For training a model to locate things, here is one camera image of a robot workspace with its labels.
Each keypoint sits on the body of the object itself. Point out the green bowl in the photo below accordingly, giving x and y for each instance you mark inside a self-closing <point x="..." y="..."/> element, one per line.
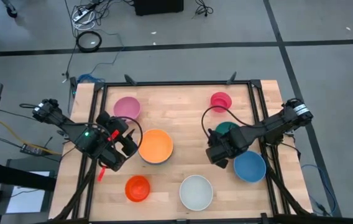
<point x="226" y="126"/>

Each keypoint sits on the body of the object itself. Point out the red tag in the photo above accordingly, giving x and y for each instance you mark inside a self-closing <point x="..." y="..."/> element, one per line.
<point x="114" y="135"/>

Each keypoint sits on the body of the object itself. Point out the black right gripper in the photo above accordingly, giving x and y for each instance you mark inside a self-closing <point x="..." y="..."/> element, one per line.
<point x="223" y="146"/>

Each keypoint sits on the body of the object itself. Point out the black frame clip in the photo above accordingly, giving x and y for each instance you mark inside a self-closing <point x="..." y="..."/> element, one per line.
<point x="232" y="77"/>
<point x="130" y="80"/>

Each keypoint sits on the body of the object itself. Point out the small black device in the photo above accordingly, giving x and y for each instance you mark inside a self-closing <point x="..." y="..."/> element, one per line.
<point x="73" y="85"/>

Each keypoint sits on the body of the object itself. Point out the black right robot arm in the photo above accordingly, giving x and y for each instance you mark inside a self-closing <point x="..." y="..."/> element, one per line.
<point x="266" y="127"/>

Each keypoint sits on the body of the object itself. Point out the black corner bracket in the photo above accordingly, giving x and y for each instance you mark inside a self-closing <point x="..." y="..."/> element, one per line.
<point x="99" y="86"/>
<point x="255" y="83"/>

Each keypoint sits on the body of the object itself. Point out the small orange-red bowl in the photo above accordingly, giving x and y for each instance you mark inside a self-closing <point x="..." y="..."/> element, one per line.
<point x="137" y="188"/>

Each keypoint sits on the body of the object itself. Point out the small crimson bowl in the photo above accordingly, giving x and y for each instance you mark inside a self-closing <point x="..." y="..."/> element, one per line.
<point x="221" y="101"/>

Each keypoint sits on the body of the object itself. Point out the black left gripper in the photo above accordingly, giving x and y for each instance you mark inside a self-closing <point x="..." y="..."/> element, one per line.
<point x="112" y="155"/>

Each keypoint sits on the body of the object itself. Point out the black caster wheel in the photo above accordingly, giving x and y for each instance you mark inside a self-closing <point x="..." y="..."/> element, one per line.
<point x="11" y="12"/>

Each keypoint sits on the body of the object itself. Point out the black equipment case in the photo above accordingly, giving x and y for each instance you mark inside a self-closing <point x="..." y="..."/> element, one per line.
<point x="158" y="6"/>

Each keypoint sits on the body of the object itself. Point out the black beam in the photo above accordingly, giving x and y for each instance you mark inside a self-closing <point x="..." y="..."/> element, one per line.
<point x="8" y="177"/>

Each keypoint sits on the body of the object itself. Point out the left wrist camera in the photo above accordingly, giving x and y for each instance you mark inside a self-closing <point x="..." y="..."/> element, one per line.
<point x="120" y="125"/>

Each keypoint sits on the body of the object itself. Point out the large orange bowl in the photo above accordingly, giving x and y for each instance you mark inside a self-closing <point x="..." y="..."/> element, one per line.
<point x="156" y="146"/>

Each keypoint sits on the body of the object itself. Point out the black aluminium table frame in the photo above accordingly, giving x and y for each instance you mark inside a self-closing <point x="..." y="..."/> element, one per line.
<point x="179" y="83"/>

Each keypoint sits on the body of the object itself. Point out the white panel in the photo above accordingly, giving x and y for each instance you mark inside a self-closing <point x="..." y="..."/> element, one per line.
<point x="27" y="199"/>

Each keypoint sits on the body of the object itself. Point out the white bowl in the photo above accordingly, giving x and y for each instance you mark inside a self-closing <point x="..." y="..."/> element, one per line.
<point x="196" y="193"/>

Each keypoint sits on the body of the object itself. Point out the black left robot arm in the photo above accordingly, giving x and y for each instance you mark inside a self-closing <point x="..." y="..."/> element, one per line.
<point x="67" y="126"/>

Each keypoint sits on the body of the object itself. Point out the white power strip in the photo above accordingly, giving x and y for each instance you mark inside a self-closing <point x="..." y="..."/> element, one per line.
<point x="80" y="15"/>

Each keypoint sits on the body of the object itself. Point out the black floor tape line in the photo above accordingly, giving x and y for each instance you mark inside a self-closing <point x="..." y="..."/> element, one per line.
<point x="288" y="65"/>
<point x="195" y="46"/>

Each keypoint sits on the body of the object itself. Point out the pink bowl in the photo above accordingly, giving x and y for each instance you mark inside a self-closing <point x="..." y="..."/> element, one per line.
<point x="126" y="107"/>

